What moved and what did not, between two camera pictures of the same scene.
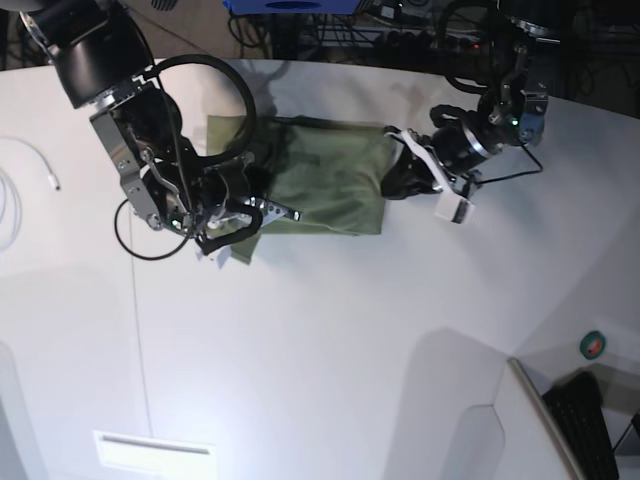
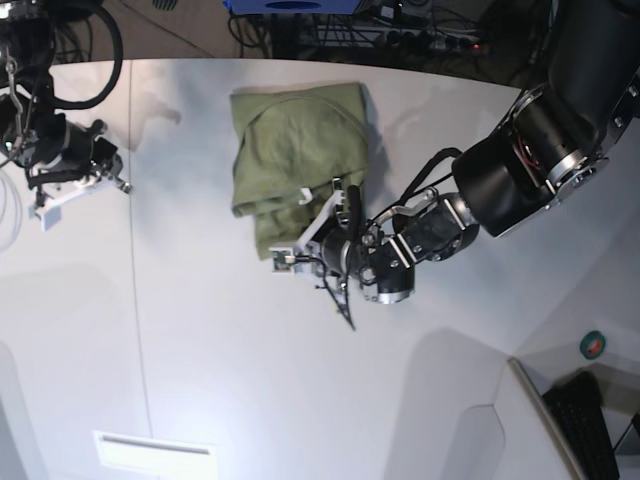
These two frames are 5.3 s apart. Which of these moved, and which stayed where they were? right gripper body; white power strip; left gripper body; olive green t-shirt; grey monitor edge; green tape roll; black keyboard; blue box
Moved: right gripper body; left gripper body; olive green t-shirt
Stayed: white power strip; green tape roll; blue box; grey monitor edge; black keyboard
